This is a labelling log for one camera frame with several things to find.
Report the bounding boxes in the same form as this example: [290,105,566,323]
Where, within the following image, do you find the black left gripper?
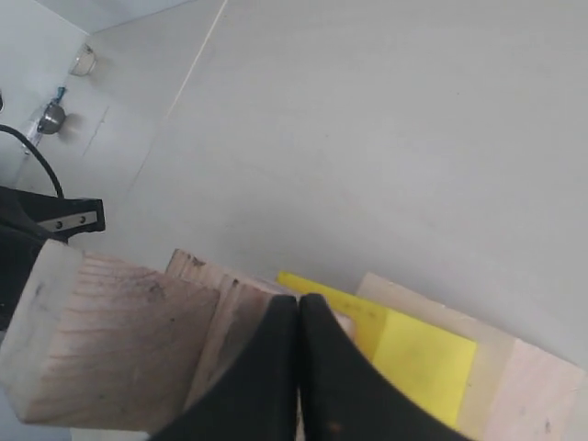
[1,187,105,331]

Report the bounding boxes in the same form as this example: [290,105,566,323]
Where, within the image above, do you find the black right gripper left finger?
[151,295,298,440]

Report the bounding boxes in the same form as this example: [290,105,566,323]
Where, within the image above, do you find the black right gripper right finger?
[299,294,465,441]

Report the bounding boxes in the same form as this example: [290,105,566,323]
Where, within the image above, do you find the medium wooden cube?
[166,249,301,408]

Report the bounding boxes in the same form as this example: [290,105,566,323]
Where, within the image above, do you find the yellow cube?
[277,271,477,428]

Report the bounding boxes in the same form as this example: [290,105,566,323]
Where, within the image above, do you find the small wooden cube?
[1,241,219,433]

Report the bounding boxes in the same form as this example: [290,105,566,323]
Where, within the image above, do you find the large wooden cube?
[356,273,587,440]

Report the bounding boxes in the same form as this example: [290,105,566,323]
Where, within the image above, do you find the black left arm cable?
[0,123,65,198]

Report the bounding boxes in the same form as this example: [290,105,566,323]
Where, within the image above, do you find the white wall fixture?
[69,43,96,77]

